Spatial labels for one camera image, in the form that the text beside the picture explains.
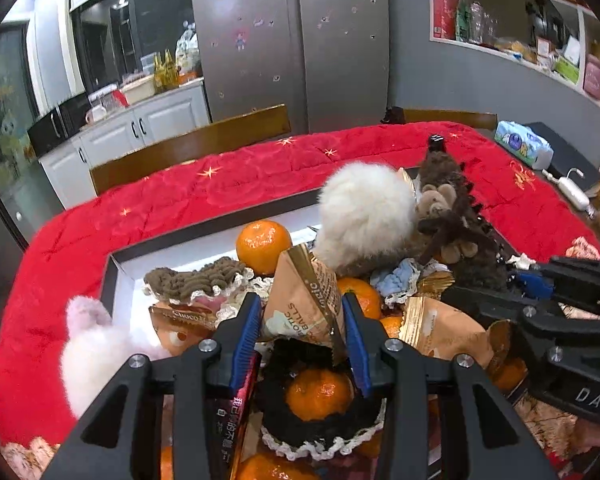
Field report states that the blue tissue pack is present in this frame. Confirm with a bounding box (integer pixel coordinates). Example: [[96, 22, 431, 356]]
[[494, 122, 554, 170]]

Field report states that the black rectangular tray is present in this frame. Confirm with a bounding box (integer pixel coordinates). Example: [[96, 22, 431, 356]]
[[97, 179, 531, 480]]

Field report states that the kraft triangular snack packet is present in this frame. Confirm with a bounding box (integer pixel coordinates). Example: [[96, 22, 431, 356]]
[[399, 297, 494, 368], [261, 244, 347, 365]]

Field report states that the white wall shelf unit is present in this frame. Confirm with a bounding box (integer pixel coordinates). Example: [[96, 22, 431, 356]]
[[429, 0, 600, 108]]

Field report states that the white fluffy plush toy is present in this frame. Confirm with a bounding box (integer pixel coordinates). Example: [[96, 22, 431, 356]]
[[59, 296, 171, 419]]

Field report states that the beige fluffy pompom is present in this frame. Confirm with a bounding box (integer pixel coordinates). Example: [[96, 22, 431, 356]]
[[313, 162, 417, 276]]

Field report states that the red bear-print quilt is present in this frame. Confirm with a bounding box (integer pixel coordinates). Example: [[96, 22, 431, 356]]
[[0, 122, 596, 479]]

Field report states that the white power adapter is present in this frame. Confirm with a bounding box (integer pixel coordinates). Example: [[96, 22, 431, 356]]
[[542, 169, 591, 211]]

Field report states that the brown braided hair clip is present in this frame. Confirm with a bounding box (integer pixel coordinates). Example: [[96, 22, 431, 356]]
[[144, 257, 253, 304]]

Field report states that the black microwave oven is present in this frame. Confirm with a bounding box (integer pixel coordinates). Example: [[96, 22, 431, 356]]
[[28, 92, 92, 158]]

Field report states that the silver double-door refrigerator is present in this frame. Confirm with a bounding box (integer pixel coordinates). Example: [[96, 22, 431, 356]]
[[193, 0, 389, 134]]

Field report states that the black laptop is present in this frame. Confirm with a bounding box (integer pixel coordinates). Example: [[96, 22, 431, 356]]
[[527, 122, 600, 191]]

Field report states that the white kitchen cabinet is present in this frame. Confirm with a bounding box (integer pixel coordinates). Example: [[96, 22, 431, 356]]
[[40, 78, 210, 209]]

